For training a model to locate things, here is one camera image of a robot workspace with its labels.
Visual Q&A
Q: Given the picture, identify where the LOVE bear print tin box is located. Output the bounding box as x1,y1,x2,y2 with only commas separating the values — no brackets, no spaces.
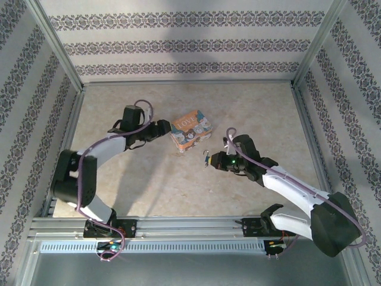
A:
169,109,214,154

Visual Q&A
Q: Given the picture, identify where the right controller board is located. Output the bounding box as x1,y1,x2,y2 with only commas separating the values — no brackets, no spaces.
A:
266,240,288,256

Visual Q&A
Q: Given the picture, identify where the controller board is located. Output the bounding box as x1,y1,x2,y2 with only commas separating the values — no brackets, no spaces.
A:
266,240,288,256
97,241,123,253

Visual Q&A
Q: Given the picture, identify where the grey metal shelf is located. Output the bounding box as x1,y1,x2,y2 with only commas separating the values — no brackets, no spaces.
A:
29,252,354,286

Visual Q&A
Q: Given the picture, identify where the left controller board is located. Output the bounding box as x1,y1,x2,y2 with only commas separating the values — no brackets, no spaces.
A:
97,241,123,253

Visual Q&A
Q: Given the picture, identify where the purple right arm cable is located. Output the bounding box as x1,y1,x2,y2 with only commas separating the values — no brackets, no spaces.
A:
224,127,367,260

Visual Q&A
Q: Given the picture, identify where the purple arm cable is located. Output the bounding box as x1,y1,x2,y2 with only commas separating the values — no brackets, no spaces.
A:
76,99,154,263
224,127,367,260

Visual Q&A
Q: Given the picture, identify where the aluminium back rail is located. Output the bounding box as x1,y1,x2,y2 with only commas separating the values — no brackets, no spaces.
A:
82,80,294,88

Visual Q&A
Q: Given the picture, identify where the aluminium rail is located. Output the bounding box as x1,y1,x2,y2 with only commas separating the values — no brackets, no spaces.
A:
28,216,354,240
291,85,346,215
82,80,294,88
41,89,86,218

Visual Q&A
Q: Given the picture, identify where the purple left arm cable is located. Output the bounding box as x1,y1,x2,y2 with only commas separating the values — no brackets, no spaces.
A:
76,99,154,263

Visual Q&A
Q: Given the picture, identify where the aluminium front rail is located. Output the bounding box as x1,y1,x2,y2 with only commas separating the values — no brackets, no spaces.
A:
28,216,354,240

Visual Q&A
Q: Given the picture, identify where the aluminium right side rail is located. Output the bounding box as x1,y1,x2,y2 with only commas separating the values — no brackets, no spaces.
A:
291,85,346,215

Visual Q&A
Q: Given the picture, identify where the aluminium left side rail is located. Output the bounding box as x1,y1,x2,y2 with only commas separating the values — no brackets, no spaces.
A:
41,89,86,218

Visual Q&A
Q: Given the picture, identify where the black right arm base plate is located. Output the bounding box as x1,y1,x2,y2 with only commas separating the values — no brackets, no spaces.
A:
241,217,298,238

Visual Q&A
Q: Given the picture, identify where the grey slotted cable duct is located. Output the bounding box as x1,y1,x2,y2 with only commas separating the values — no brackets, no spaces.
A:
40,240,266,254

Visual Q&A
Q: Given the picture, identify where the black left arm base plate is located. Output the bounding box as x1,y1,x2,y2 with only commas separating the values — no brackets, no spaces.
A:
83,218,138,239

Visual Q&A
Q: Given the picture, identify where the aluminium left frame post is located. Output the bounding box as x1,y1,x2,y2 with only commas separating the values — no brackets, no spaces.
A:
25,0,86,93

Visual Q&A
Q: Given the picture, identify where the aluminium frame post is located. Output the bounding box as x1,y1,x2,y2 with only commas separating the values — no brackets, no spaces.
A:
25,0,86,93
293,0,349,90

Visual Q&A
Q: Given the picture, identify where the aluminium right frame post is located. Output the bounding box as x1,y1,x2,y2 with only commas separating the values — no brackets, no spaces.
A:
293,0,349,90

